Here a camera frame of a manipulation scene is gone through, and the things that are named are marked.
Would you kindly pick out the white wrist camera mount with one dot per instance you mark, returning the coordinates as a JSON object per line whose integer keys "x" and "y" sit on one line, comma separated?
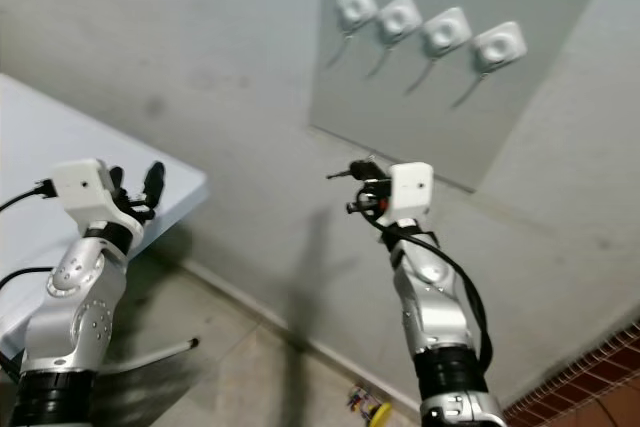
{"x": 410, "y": 190}
{"x": 82, "y": 189}

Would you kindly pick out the grey wall board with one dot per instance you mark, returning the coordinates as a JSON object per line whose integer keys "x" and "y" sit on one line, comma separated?
{"x": 540, "y": 117}

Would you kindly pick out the grey table leg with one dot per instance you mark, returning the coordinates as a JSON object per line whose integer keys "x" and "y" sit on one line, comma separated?
{"x": 160, "y": 352}

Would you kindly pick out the small yellow disc toy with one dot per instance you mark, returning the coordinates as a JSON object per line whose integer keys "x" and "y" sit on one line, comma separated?
{"x": 378, "y": 411}

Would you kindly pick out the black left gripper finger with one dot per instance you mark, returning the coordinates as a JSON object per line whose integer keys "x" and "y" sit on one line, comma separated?
{"x": 117, "y": 179}
{"x": 155, "y": 180}

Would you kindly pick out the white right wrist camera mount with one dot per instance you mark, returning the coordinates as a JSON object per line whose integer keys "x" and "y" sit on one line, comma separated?
{"x": 410, "y": 190}

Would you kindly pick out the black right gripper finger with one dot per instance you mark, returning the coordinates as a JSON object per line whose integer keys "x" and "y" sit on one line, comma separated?
{"x": 360, "y": 171}
{"x": 357, "y": 208}

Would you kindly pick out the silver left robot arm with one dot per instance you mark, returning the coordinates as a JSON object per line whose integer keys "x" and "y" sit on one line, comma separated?
{"x": 75, "y": 317}

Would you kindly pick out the white folding table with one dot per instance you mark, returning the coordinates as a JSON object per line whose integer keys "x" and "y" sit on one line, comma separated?
{"x": 50, "y": 137}

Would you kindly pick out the white wall hook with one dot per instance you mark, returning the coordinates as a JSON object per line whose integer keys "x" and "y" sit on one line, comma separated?
{"x": 400, "y": 17}
{"x": 500, "y": 45}
{"x": 446, "y": 30}
{"x": 357, "y": 4}

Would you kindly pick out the red tiled wall edge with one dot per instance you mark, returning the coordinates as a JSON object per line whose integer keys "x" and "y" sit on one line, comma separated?
{"x": 575, "y": 372}

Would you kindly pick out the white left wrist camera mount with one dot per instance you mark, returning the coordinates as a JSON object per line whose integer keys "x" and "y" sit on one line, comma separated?
{"x": 82, "y": 189}

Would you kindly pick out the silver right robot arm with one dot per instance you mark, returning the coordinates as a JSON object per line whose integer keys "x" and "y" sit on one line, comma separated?
{"x": 435, "y": 307}

